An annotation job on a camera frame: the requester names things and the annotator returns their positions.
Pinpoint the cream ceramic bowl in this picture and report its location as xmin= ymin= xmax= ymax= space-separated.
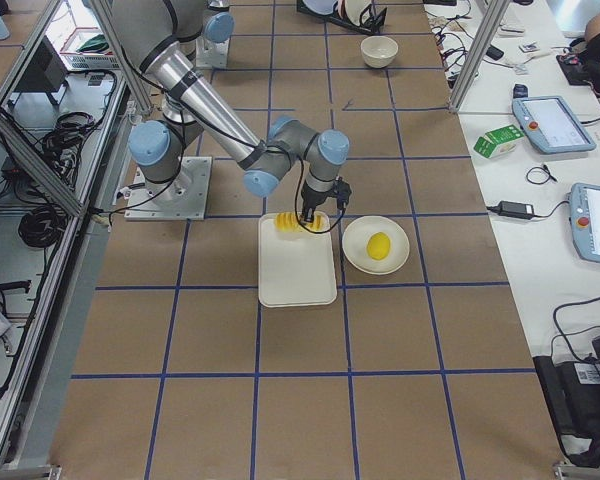
xmin=360 ymin=36 xmax=399 ymax=69

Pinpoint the white round plate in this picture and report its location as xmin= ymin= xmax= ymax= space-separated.
xmin=342 ymin=216 xmax=410 ymax=275

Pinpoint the green white box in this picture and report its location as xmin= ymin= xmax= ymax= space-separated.
xmin=473 ymin=124 xmax=524 ymax=159

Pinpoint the lower teach pendant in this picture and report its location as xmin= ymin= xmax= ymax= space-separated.
xmin=569 ymin=183 xmax=600 ymax=263

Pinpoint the white rectangular tray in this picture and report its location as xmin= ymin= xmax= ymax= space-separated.
xmin=258 ymin=213 xmax=337 ymax=308

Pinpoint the teach pendant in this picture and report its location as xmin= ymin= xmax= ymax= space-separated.
xmin=569 ymin=183 xmax=600 ymax=263
xmin=511 ymin=96 xmax=596 ymax=154

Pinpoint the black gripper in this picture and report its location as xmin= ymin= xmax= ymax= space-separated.
xmin=300 ymin=184 xmax=325 ymax=223

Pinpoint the black power adapter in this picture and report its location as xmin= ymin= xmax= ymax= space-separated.
xmin=496 ymin=201 xmax=535 ymax=220

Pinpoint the yellow lemon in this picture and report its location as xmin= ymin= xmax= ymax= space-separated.
xmin=366 ymin=232 xmax=391 ymax=261

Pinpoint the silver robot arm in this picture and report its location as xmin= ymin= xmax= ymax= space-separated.
xmin=176 ymin=0 xmax=235 ymax=58
xmin=112 ymin=1 xmax=351 ymax=224

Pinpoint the upper teach pendant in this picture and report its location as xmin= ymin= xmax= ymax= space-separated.
xmin=511 ymin=96 xmax=596 ymax=154

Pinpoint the yellow sliced bread loaf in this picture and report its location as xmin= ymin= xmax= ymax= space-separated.
xmin=274 ymin=211 xmax=326 ymax=233

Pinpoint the black dish rack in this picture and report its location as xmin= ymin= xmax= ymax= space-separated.
xmin=296 ymin=0 xmax=387 ymax=36

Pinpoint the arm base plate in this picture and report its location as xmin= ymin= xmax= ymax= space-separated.
xmin=124 ymin=156 xmax=212 ymax=221
xmin=195 ymin=36 xmax=230 ymax=69

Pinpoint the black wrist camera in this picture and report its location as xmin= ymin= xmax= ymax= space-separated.
xmin=331 ymin=177 xmax=352 ymax=212

